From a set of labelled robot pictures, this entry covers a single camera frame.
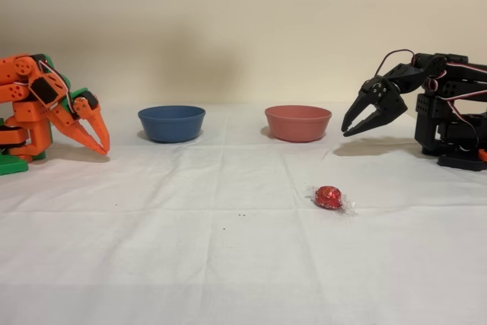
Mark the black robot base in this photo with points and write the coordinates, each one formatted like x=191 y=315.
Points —
x=460 y=163

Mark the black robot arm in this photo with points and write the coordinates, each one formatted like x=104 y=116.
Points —
x=456 y=74

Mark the white tablecloth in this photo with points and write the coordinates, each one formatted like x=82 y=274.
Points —
x=228 y=264

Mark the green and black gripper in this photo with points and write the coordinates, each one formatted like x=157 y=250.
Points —
x=84 y=112

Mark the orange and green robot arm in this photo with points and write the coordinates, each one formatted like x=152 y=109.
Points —
x=23 y=112

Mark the blue bowl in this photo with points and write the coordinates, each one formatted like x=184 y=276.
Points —
x=171 y=127

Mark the red bowl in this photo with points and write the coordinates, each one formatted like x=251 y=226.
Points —
x=296 y=127

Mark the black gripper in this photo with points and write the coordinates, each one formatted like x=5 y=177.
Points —
x=374 y=97

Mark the green robot base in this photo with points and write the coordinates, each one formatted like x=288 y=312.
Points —
x=13 y=167

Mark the red candy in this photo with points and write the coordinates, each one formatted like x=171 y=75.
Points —
x=328 y=196

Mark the small orange clamp piece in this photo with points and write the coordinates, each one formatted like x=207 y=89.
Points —
x=483 y=153

